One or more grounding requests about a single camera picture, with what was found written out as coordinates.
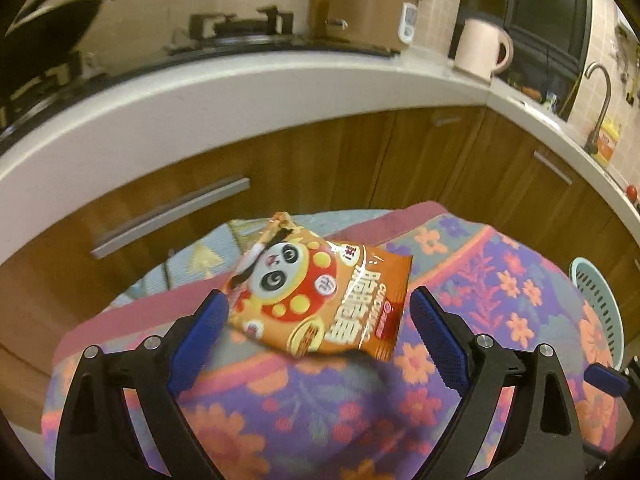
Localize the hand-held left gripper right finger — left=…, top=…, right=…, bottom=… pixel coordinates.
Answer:
left=409, top=285, right=586, bottom=480

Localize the orange panda snack packet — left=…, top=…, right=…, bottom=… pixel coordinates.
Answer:
left=221, top=211, right=414, bottom=361

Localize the floral printed blanket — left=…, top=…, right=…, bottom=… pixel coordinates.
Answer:
left=42, top=200, right=621, bottom=480

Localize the brown rice cooker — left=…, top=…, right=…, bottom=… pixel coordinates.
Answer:
left=325, top=0, right=423, bottom=56

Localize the yellow detergent bottle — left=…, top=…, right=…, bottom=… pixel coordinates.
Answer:
left=595, top=117, right=623, bottom=166

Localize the black wok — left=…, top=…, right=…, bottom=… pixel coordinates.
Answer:
left=0, top=0, right=216, bottom=126

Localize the light blue plastic basket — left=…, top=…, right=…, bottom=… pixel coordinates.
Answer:
left=570, top=257, right=625, bottom=376

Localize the steel sink faucet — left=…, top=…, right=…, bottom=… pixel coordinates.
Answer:
left=584, top=62, right=613, bottom=156

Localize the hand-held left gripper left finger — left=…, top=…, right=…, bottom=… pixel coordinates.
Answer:
left=54, top=287, right=228, bottom=480

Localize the cream electric kettle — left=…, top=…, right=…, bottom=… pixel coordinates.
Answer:
left=452, top=16, right=515, bottom=83

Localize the dark window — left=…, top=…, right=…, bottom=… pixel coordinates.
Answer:
left=462, top=0, right=593, bottom=91

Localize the black gas stove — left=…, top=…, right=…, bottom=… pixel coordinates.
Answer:
left=0, top=5, right=396, bottom=141

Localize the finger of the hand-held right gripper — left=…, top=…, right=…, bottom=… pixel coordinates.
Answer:
left=584, top=357, right=640, bottom=397

